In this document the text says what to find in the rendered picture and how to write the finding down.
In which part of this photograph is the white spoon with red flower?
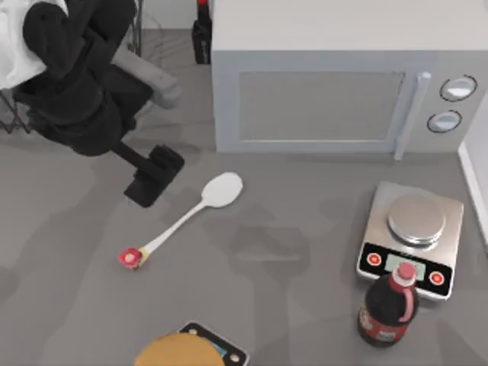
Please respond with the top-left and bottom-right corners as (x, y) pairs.
(117, 172), (244, 271)

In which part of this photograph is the pale grey rounded box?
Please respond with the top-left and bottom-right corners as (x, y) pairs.
(112, 48), (183, 111)

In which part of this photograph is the black bottle with red cap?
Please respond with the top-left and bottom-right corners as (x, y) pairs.
(191, 0), (214, 66)

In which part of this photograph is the grey microwave door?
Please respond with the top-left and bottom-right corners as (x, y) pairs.
(211, 51), (420, 154)

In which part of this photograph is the brown round bread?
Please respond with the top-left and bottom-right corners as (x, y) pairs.
(133, 331), (225, 366)

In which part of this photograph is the black flat device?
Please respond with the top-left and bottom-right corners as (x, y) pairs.
(176, 321), (249, 366)

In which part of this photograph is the pale grey microwave oven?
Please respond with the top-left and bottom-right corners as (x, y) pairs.
(210, 0), (488, 162)

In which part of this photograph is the silver kitchen scale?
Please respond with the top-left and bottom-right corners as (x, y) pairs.
(355, 180), (465, 302)

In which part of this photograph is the small microwave knob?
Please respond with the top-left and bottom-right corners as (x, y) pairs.
(426, 110), (463, 133)

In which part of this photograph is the large microwave knob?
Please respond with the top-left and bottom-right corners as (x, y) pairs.
(439, 75), (478, 102)

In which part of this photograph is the metal wire rack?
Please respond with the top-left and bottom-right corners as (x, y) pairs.
(0, 0), (145, 135)

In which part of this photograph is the pale microwave door handle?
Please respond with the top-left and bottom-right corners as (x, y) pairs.
(393, 71), (432, 161)

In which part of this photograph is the dark bottle with red handle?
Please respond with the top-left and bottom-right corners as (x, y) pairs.
(357, 262), (420, 349)

